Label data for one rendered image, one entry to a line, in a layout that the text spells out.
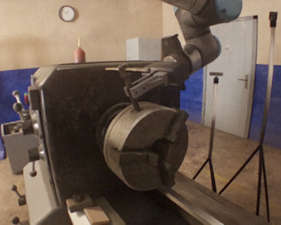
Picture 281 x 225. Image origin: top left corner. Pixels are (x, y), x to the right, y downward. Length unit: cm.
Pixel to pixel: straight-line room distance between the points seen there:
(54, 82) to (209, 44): 48
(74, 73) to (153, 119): 27
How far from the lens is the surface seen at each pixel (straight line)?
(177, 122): 53
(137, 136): 48
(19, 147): 270
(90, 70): 62
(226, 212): 76
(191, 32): 62
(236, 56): 372
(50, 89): 59
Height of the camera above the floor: 133
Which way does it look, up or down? 15 degrees down
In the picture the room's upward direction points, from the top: 1 degrees counter-clockwise
